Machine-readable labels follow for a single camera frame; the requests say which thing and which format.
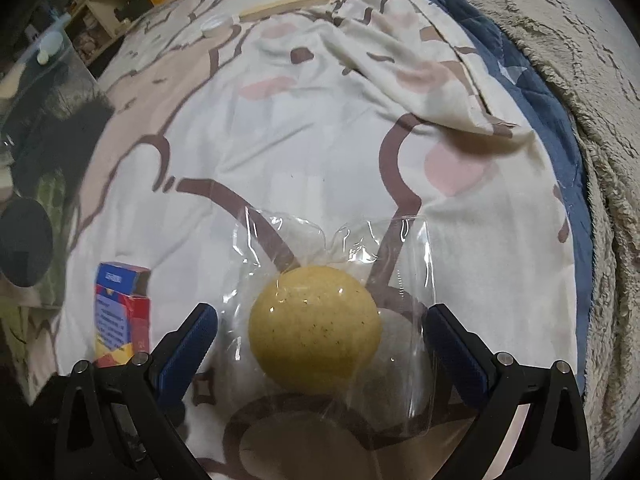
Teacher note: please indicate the flat light wooden box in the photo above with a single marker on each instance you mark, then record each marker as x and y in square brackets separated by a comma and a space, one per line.
[285, 6]

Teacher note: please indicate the blue quilt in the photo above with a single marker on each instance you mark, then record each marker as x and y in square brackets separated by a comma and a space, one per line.
[550, 110]

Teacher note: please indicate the large white round disc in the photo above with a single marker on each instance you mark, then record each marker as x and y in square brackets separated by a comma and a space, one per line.
[51, 40]

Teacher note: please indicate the green patterned cloth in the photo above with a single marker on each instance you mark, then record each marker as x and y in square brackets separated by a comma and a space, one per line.
[50, 195]

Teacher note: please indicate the beige fuzzy blanket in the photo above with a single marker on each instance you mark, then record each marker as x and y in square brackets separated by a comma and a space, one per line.
[575, 20]

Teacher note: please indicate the small white round disc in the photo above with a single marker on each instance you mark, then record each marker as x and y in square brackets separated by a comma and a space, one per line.
[43, 57]

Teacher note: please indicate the clear plastic storage bin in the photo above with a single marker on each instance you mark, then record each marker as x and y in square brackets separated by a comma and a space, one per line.
[55, 90]

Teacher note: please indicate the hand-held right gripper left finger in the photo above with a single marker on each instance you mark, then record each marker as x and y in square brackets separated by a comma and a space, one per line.
[187, 350]

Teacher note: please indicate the printed bed sheet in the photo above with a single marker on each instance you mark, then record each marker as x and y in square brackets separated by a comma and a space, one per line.
[300, 135]

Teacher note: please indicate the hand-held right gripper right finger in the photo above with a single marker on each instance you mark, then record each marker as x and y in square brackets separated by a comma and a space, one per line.
[457, 355]

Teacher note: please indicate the white jar lid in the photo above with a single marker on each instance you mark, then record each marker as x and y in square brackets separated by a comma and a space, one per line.
[218, 25]

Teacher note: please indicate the wooden shelf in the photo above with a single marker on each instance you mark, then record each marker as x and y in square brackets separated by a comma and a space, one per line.
[100, 15]

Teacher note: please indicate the round dark mirror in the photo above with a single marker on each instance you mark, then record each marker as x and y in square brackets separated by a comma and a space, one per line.
[25, 242]

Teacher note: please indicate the red and blue card box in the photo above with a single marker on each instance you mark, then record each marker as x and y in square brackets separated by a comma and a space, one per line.
[120, 320]

